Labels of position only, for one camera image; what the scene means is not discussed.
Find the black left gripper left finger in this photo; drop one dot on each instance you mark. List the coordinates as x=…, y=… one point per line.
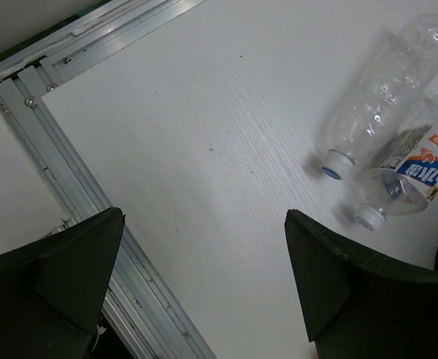
x=52, y=290

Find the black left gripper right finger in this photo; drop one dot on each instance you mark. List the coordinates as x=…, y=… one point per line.
x=357, y=302

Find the clear bottle with printed label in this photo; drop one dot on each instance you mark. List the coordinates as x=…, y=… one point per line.
x=403, y=179

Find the clear unlabelled plastic bottle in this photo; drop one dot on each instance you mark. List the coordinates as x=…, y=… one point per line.
x=377, y=105

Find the aluminium table frame rail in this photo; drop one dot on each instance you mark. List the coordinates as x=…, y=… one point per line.
x=138, y=304

